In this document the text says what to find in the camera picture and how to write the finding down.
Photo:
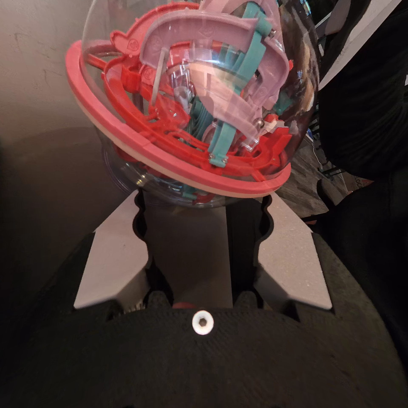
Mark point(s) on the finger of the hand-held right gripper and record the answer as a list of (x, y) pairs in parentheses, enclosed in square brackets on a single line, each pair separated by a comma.
[(369, 27)]

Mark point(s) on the clear maze ball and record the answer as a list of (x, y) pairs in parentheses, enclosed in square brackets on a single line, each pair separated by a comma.
[(191, 102)]

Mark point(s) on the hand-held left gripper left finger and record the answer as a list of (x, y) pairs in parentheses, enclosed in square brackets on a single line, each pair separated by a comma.
[(111, 261)]

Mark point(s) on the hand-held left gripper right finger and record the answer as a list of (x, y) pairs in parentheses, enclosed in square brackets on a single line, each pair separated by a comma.
[(293, 264)]

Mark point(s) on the person's left hand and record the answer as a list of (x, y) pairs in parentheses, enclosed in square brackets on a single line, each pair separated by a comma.
[(183, 305)]

